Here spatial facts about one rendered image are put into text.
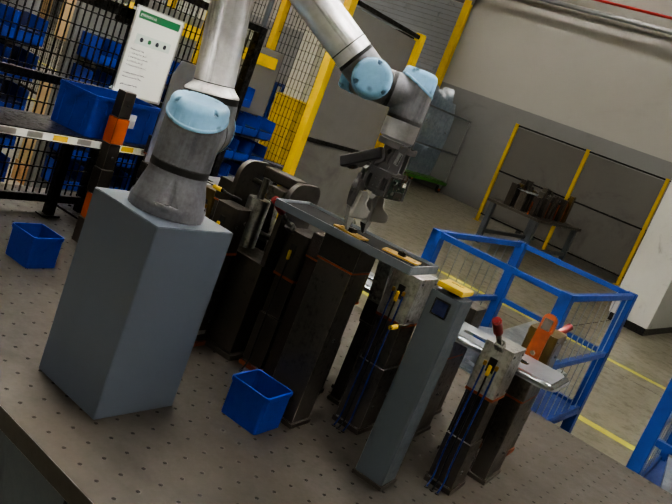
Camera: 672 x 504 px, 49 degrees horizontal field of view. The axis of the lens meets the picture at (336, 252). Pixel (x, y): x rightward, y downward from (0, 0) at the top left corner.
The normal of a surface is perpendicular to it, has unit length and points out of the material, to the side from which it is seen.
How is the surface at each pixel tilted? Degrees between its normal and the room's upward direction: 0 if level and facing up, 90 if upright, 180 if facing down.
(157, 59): 90
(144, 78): 90
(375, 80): 90
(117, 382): 90
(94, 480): 0
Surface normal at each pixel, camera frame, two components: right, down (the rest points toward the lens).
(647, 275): -0.61, -0.06
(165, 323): 0.74, 0.41
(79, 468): 0.36, -0.91
